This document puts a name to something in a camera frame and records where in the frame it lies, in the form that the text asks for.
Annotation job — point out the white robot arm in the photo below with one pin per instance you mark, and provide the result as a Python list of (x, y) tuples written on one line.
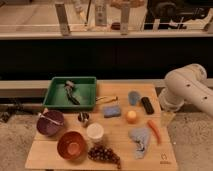
[(186, 84)]

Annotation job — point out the bunch of dark grapes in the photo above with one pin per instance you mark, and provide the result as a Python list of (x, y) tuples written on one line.
[(103, 154)]

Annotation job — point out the orange bowl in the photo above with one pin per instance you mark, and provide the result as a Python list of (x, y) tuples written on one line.
[(71, 145)]

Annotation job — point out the green plastic tray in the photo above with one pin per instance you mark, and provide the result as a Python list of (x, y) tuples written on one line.
[(84, 91)]

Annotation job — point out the brass-handled tool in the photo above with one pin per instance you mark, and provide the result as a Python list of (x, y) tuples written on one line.
[(105, 99)]

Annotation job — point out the wooden board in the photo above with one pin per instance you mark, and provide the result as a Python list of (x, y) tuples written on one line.
[(159, 157)]

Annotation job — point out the orange carrot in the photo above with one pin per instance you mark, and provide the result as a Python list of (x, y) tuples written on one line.
[(154, 128)]

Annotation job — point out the white paper cup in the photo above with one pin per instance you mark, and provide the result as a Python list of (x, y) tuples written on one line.
[(95, 132)]

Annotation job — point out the purple bowl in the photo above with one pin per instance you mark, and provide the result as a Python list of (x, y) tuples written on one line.
[(48, 128)]

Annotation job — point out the black tool in tray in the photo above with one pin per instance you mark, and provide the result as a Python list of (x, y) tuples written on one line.
[(69, 90)]

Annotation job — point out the blue sponge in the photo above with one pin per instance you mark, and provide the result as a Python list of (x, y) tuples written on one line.
[(111, 111)]

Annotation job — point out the orange fruit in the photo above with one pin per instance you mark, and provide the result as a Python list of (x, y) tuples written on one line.
[(131, 117)]

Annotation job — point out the black remote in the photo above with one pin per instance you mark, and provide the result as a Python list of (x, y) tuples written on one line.
[(147, 105)]

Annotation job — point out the grey-blue cloth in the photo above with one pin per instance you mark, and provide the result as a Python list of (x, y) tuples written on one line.
[(141, 137)]

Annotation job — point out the silver fork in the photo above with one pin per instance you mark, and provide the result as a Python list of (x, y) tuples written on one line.
[(49, 119)]

